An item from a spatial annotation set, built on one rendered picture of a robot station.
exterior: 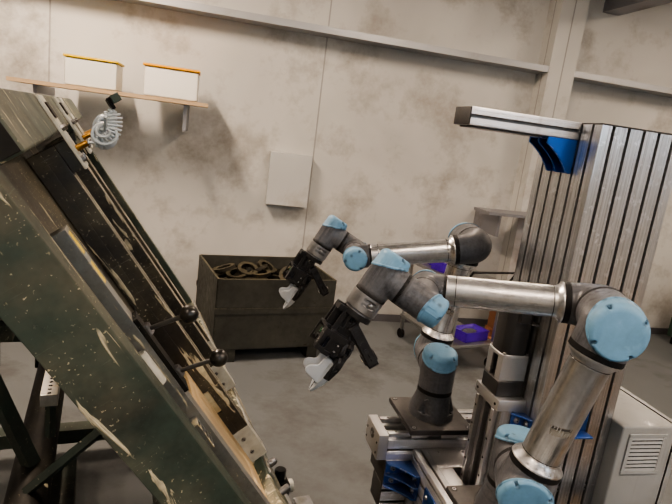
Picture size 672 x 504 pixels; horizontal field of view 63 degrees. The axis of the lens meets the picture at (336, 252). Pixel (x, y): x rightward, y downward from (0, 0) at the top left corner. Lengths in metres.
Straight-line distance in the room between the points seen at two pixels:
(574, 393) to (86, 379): 0.93
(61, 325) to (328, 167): 4.77
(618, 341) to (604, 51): 5.78
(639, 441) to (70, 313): 1.52
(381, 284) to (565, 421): 0.48
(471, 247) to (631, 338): 0.69
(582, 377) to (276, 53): 4.64
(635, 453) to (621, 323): 0.72
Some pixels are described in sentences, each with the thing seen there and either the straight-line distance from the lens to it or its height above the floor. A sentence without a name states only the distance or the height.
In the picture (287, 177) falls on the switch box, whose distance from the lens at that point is 5.35.
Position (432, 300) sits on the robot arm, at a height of 1.60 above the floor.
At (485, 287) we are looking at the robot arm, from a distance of 1.32.
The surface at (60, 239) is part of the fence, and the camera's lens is 1.13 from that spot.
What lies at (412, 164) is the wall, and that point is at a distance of 5.78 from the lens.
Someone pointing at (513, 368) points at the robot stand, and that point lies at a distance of 1.66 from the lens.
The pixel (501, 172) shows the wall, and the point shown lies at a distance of 6.21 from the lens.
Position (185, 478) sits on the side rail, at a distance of 1.05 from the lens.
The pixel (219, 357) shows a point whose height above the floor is 1.44.
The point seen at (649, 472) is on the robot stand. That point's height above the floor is 1.09.
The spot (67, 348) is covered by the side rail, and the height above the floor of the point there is 1.56.
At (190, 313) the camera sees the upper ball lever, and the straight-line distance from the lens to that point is 1.13.
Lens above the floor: 1.92
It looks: 12 degrees down
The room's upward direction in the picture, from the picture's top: 7 degrees clockwise
